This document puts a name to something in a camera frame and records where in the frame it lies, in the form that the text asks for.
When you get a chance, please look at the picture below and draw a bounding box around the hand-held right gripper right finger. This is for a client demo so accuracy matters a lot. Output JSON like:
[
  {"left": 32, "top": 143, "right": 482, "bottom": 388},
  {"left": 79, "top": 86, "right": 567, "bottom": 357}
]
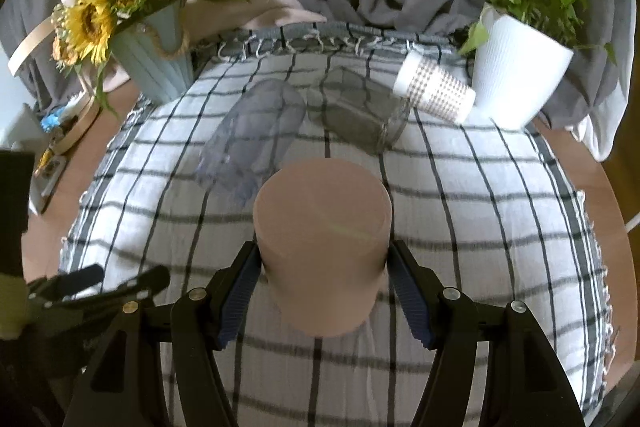
[{"left": 384, "top": 239, "right": 586, "bottom": 427}]

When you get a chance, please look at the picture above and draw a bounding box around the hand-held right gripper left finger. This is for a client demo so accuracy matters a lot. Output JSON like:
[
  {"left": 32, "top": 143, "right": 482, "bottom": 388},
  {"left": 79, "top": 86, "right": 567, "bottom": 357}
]
[{"left": 62, "top": 241, "right": 262, "bottom": 427}]

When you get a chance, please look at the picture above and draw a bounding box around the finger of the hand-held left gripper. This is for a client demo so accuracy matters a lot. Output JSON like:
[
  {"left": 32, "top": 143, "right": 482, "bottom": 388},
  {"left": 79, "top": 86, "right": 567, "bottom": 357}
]
[
  {"left": 26, "top": 264, "right": 106, "bottom": 300},
  {"left": 75, "top": 265, "right": 172, "bottom": 314}
]

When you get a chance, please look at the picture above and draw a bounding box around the pink cup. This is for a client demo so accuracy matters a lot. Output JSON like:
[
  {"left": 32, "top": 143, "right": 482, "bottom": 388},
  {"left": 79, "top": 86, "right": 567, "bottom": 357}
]
[{"left": 252, "top": 158, "right": 392, "bottom": 338}]

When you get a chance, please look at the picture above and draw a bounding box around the clear plastic cup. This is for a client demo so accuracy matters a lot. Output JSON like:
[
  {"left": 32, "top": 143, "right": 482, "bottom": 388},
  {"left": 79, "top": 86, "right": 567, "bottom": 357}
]
[{"left": 194, "top": 79, "right": 307, "bottom": 208}]

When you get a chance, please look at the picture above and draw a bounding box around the white dotted paper cup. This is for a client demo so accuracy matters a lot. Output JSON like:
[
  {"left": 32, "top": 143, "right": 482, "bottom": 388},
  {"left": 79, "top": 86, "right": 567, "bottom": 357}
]
[{"left": 392, "top": 51, "right": 477, "bottom": 124}]

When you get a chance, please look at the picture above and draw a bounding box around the checked tablecloth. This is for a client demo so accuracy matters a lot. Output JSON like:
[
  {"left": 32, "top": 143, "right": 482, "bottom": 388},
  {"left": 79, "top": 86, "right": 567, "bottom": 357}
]
[{"left": 60, "top": 22, "right": 621, "bottom": 427}]

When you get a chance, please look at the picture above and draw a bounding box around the wooden hoop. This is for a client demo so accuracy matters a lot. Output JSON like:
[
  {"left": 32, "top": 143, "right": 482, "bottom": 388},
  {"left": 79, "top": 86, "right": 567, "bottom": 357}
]
[{"left": 7, "top": 9, "right": 101, "bottom": 156}]

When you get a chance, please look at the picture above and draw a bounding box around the clear glass jar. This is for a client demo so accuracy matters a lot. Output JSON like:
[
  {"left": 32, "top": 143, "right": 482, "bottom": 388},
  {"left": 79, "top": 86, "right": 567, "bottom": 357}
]
[{"left": 306, "top": 66, "right": 412, "bottom": 154}]

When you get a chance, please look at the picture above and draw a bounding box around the pale blue ribbed vase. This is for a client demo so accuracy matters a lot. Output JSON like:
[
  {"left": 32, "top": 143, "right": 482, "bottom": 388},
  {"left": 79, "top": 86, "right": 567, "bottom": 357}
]
[{"left": 109, "top": 0, "right": 195, "bottom": 104}]

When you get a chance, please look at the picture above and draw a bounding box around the white plant pot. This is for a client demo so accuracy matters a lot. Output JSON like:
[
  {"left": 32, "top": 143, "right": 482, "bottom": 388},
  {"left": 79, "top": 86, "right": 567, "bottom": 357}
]
[{"left": 471, "top": 4, "right": 575, "bottom": 130}]

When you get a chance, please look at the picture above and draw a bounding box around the yellow sunflower bouquet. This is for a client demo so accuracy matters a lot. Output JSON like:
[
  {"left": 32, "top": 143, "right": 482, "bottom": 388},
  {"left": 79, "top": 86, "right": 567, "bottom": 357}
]
[{"left": 50, "top": 0, "right": 270, "bottom": 120}]

